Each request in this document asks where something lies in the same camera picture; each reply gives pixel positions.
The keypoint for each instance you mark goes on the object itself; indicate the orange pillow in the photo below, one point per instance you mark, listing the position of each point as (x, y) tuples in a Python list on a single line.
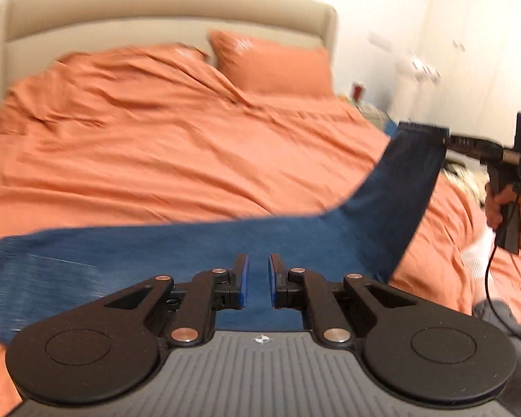
[(268, 67), (186, 51)]

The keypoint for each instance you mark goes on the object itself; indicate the orange duvet cover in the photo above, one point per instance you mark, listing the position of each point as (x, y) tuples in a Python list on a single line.
[(139, 137)]

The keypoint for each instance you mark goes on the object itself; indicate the blue denim jeans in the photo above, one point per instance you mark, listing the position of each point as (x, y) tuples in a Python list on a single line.
[(53, 271)]

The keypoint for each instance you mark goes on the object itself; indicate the white wardrobe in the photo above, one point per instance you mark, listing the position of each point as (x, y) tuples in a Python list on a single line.
[(475, 45)]

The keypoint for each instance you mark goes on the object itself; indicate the right nightstand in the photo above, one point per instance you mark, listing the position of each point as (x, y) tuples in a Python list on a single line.
[(380, 119)]

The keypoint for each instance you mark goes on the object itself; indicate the orange pillow right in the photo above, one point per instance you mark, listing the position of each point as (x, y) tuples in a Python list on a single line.
[(268, 67)]

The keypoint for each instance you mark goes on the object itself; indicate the orange pillow left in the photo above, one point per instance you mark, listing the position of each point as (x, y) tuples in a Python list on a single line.
[(186, 51)]

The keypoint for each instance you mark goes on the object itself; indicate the white sock foot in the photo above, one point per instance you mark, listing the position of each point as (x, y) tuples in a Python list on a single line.
[(475, 259)]

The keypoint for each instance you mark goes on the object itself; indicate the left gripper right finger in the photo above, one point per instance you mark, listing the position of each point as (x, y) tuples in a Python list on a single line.
[(412, 347)]

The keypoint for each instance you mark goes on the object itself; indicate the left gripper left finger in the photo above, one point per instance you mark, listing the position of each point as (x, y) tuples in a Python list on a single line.
[(111, 346)]

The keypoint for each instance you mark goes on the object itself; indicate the beige upholstered headboard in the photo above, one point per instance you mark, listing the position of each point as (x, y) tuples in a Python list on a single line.
[(33, 33)]

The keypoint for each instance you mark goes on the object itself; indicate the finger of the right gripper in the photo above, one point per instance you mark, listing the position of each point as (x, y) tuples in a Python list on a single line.
[(476, 148)]

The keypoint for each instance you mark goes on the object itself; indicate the red cup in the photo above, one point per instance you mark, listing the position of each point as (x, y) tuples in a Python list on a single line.
[(357, 91)]

